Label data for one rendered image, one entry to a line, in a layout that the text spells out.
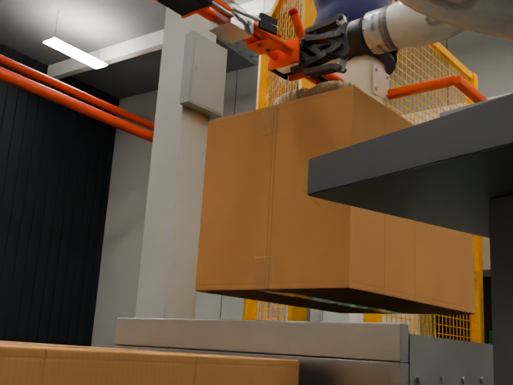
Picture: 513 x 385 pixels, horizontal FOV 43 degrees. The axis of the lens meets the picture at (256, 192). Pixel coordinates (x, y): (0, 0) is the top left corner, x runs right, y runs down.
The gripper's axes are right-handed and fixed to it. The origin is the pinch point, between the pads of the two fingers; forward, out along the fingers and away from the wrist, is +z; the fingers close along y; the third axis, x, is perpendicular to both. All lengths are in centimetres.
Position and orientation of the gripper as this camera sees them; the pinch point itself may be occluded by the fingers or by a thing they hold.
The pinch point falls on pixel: (291, 58)
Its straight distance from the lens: 150.5
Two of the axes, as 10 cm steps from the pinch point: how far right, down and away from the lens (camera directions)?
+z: -7.7, 1.1, 6.3
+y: -0.6, 9.7, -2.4
